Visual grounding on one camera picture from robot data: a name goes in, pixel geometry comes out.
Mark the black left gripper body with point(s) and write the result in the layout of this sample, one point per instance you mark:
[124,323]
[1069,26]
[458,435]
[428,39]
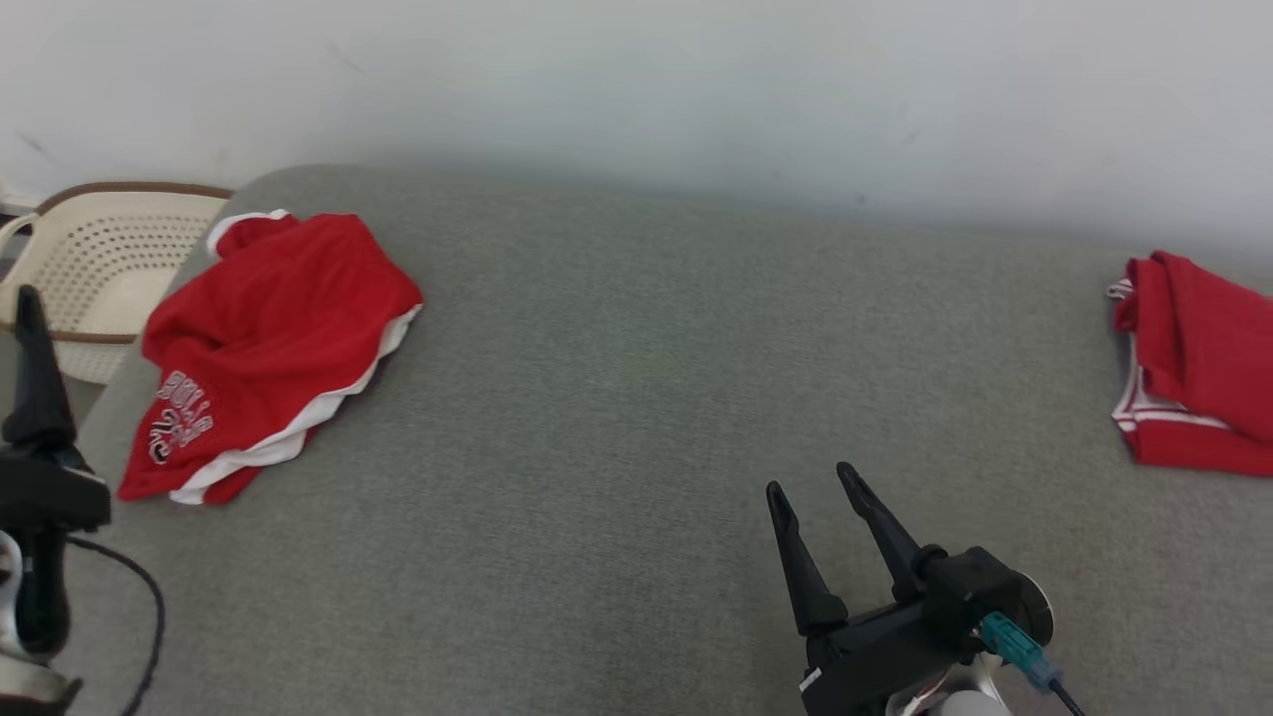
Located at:
[50,492]

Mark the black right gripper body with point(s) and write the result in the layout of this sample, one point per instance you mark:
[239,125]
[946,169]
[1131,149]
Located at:
[865,666]

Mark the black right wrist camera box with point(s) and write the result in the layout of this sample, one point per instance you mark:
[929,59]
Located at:
[970,592]

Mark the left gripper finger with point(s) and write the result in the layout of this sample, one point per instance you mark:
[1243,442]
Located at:
[38,388]

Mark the cream perforated laundry basket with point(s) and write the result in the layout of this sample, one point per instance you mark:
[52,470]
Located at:
[99,259]

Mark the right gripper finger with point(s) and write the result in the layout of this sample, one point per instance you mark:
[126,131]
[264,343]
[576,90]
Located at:
[885,537]
[804,577]

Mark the folded red white garment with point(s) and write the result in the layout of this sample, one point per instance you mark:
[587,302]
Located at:
[1203,348]

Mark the red Bulls print shorts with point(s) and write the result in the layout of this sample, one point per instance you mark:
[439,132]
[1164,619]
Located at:
[269,318]

